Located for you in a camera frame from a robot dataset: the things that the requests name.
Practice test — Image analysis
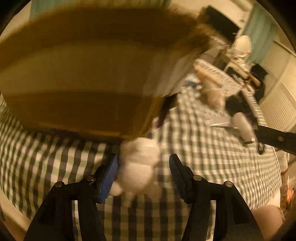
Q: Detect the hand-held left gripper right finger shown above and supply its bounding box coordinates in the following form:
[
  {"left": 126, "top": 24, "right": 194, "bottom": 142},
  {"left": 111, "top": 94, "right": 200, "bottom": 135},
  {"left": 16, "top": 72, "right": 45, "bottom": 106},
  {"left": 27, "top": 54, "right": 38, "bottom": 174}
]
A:
[{"left": 169, "top": 153, "right": 265, "bottom": 241}]

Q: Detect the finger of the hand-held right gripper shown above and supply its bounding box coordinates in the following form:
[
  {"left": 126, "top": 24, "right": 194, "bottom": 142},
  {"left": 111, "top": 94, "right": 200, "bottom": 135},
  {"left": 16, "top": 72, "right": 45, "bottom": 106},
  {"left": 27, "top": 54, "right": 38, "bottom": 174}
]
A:
[{"left": 255, "top": 124, "right": 296, "bottom": 156}]

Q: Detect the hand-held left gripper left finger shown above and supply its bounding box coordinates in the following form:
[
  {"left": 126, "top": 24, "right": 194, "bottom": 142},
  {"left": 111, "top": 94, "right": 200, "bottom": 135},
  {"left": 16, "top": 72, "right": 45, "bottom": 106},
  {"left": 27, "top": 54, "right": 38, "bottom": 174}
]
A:
[{"left": 23, "top": 153, "right": 119, "bottom": 241}]

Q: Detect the small white figurine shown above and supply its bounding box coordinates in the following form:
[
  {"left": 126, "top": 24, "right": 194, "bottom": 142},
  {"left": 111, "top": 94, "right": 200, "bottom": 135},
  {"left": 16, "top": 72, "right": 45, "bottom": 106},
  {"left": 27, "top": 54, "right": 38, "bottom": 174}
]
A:
[{"left": 109, "top": 137, "right": 162, "bottom": 208}]

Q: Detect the brown cardboard box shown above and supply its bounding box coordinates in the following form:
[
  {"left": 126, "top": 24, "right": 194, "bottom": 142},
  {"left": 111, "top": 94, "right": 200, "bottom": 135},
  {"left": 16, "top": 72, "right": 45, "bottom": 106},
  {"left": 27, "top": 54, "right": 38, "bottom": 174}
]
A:
[{"left": 0, "top": 7, "right": 212, "bottom": 142}]

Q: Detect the checkered bed sheet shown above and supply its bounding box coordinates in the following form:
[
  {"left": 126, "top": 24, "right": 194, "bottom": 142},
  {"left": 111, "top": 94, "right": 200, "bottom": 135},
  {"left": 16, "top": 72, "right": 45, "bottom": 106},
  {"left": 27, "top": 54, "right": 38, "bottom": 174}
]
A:
[{"left": 0, "top": 59, "right": 284, "bottom": 241}]

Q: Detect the white round device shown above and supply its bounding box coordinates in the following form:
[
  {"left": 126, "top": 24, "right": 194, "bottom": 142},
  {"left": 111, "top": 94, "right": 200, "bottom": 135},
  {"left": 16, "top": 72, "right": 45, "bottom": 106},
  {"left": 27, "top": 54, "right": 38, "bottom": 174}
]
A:
[{"left": 231, "top": 112, "right": 257, "bottom": 144}]

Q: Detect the white louvered wardrobe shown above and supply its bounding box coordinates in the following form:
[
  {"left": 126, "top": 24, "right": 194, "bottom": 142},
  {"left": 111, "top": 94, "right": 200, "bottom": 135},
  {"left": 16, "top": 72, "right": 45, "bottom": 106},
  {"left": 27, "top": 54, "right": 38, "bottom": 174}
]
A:
[{"left": 254, "top": 39, "right": 296, "bottom": 132}]

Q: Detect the orange object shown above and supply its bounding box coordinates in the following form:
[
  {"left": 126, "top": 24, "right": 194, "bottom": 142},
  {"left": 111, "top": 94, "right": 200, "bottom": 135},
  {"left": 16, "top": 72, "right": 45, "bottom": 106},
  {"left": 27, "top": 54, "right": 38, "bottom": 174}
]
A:
[{"left": 280, "top": 171, "right": 294, "bottom": 209}]

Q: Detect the silver blister pack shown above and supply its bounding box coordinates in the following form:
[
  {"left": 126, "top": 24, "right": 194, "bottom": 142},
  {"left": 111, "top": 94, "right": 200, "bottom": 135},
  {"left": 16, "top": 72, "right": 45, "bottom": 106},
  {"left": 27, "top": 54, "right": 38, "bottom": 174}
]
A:
[{"left": 207, "top": 116, "right": 232, "bottom": 128}]

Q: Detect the black garment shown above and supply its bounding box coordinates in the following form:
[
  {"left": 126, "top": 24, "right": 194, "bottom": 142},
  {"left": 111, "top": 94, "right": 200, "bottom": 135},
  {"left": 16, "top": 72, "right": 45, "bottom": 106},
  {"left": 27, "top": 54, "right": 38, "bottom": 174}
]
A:
[{"left": 251, "top": 65, "right": 269, "bottom": 102}]

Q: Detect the pale beige object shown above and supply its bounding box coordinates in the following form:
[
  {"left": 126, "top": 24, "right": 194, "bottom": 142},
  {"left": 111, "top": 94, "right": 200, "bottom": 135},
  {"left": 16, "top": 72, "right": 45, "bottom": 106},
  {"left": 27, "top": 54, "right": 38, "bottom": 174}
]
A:
[{"left": 194, "top": 65, "right": 226, "bottom": 109}]

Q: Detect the narrow green curtain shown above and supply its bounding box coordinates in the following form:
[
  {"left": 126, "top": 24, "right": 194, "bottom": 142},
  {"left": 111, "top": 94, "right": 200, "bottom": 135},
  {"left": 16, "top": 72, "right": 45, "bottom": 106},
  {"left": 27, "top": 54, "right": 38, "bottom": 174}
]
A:
[{"left": 243, "top": 5, "right": 282, "bottom": 63}]

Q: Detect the wide green curtain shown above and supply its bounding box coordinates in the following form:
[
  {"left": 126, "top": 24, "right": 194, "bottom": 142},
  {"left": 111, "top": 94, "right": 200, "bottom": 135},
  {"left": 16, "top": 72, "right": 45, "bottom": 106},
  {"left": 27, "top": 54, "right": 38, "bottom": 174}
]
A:
[{"left": 30, "top": 0, "right": 171, "bottom": 19}]

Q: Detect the black wall television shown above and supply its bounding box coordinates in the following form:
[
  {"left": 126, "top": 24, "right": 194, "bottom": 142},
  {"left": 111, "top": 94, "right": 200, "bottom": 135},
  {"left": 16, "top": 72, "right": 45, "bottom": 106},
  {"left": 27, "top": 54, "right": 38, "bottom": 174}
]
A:
[{"left": 201, "top": 6, "right": 241, "bottom": 42}]

